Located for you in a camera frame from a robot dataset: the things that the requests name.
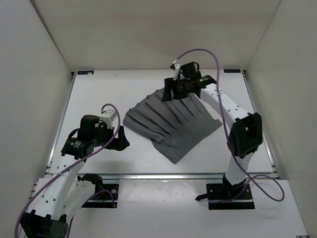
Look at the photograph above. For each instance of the left blue corner label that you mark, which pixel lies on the left blue corner label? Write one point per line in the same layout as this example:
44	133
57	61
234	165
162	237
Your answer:
85	72

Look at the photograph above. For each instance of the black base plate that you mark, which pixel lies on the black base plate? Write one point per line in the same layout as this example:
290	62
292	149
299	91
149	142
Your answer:
107	199
224	196

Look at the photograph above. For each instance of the blue corner label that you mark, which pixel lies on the blue corner label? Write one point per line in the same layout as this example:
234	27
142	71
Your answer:
85	72
232	71

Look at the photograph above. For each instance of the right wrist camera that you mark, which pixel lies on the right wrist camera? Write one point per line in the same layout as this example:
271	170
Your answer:
176	67

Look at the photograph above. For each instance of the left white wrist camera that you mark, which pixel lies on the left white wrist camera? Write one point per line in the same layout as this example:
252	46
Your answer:
108	117

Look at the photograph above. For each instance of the right blue corner label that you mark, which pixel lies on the right blue corner label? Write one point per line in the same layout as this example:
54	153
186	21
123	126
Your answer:
232	71

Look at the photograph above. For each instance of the grey pleated skirt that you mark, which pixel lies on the grey pleated skirt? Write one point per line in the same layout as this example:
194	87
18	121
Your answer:
174	127

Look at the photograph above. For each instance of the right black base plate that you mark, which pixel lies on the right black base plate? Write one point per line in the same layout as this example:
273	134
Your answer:
224	196

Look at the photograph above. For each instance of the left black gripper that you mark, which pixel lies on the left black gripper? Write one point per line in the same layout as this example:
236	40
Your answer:
122	141

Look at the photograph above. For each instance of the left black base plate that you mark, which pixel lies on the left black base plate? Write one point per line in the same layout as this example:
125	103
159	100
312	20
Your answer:
107	199

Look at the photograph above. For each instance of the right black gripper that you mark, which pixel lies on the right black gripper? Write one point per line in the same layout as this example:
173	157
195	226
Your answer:
170	85

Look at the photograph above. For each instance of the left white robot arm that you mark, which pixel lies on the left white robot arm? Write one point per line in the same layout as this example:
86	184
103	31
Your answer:
66	192

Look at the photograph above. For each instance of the aluminium front rail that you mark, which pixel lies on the aluminium front rail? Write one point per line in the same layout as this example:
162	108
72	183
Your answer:
144	176

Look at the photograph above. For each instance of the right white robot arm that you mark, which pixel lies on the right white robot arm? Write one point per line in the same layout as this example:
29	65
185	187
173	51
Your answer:
243	129

